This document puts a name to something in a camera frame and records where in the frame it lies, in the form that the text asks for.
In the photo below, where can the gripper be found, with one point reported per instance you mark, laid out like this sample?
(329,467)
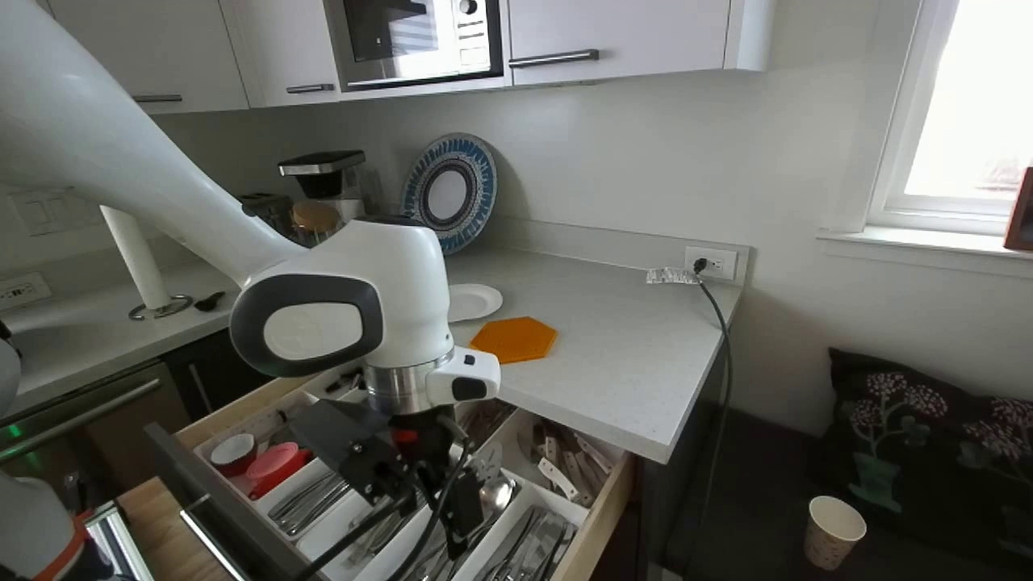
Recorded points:
(426,444)

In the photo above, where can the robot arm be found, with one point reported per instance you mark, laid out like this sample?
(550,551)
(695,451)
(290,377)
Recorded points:
(121,153)

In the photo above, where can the heap of dinner knives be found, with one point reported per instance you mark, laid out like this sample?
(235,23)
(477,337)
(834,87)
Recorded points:
(529,545)

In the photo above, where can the orange hexagonal placemat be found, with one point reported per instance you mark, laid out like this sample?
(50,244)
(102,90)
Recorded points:
(514,339)

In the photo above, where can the wooden drawer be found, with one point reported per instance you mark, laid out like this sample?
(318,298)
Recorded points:
(161,532)

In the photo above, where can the large metal spoon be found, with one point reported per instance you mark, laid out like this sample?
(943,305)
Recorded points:
(497,494)

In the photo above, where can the heap of metal forks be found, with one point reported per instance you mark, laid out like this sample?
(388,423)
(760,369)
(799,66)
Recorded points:
(307,502)

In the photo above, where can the small white plate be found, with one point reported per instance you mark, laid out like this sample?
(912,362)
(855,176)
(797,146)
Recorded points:
(476,301)

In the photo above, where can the red and white cup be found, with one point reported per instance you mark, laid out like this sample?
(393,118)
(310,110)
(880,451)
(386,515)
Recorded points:
(234,453)

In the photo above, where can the dark lower cabinet door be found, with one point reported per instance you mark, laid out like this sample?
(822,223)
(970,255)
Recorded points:
(226,367)

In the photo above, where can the silver foil packet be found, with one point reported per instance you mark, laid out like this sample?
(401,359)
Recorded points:
(671,276)

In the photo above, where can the glass jar with brown lid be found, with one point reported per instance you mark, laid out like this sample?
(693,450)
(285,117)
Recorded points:
(316,219)

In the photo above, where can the small black utensil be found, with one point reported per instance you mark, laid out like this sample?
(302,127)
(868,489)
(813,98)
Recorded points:
(208,302)

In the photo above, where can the blue patterned decorative plate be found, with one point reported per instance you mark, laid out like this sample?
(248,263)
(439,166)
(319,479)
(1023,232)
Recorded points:
(468,169)

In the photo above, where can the black coffee maker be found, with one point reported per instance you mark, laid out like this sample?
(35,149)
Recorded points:
(327,173)

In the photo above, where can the white paper cup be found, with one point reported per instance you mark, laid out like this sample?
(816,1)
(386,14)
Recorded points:
(833,532)

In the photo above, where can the steel dishwasher door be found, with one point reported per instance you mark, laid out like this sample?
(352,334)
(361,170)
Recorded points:
(89,428)

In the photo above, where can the paper towel roll on holder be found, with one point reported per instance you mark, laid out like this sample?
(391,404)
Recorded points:
(135,254)

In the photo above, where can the dark floral cushion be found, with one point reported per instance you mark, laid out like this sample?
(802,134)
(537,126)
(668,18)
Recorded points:
(928,452)

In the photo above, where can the microwave knob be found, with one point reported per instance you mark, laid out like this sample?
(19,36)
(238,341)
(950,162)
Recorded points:
(466,6)

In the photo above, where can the narrow white cabinet door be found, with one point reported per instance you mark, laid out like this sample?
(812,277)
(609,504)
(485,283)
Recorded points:
(278,40)

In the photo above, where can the wide white cabinet door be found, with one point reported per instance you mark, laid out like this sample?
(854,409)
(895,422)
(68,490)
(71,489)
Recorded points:
(161,48)
(629,28)

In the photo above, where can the window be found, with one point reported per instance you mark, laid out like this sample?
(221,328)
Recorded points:
(968,105)

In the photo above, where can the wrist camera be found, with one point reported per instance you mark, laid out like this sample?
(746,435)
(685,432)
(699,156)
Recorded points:
(347,448)

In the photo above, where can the white wall socket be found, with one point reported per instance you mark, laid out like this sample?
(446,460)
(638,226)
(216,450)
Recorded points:
(23,290)
(718,263)

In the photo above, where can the white wall cabinet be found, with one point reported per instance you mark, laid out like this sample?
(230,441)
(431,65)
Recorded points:
(613,32)

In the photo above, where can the white wall switch plate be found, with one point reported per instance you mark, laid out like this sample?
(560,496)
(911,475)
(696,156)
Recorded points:
(48,211)

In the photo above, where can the brown wooden frame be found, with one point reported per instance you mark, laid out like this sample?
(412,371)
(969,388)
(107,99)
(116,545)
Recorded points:
(1023,214)

